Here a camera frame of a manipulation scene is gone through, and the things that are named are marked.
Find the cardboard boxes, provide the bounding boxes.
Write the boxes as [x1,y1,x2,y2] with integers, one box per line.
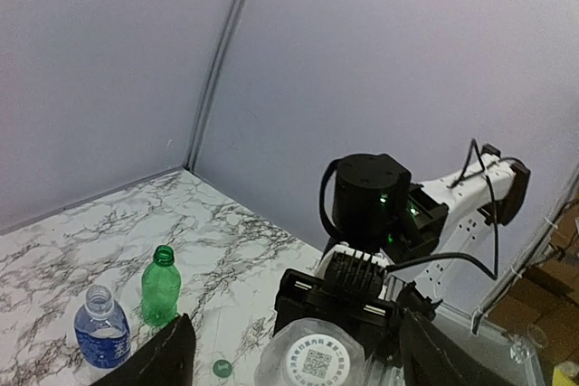
[489,208,578,365]

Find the yellow paper pad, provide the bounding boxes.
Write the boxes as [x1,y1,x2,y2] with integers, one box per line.
[552,367,578,386]

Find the white QR bottle cap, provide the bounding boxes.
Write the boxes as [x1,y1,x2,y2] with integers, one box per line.
[283,334,343,385]

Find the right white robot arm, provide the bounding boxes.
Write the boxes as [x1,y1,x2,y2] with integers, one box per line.
[275,144,530,365]

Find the clear plastic cup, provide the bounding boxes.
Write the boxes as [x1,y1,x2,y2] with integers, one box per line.
[508,324,549,364]

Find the clear bottle white cap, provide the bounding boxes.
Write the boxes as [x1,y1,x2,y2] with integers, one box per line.
[254,318,365,386]

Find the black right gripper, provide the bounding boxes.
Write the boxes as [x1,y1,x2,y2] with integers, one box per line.
[273,268,434,364]

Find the clear bottle blue label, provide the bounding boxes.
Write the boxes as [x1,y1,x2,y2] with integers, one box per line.
[73,285,131,379]

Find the green plastic bottle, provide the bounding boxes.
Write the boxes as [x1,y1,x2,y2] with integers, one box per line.
[140,245,182,327]

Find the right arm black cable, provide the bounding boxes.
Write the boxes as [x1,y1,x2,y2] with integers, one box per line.
[384,137,517,281]

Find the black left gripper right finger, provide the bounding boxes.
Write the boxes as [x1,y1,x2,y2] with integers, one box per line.
[400,309,516,385]

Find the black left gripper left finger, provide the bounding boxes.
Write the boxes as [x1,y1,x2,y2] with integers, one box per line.
[93,314,196,386]

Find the green bottle cap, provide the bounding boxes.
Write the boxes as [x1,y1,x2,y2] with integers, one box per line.
[212,359,233,379]

